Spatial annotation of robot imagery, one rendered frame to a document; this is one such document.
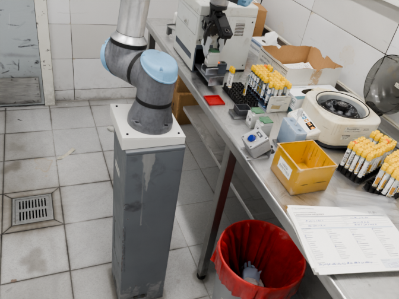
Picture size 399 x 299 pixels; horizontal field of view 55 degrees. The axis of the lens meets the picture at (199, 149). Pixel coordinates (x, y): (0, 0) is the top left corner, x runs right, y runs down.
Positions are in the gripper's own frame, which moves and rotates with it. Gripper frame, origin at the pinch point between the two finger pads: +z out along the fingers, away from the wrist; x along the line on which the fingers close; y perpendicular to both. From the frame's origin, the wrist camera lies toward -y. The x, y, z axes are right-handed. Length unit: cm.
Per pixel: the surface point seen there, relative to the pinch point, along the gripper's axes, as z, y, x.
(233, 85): 9.9, -9.1, -7.6
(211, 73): 7.4, -2.4, 0.1
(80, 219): 100, 12, 56
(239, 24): -9.9, 9.2, -15.0
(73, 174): 100, 51, 55
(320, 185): 10, -74, -7
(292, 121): 2, -50, -10
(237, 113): 10.8, -29.8, 0.1
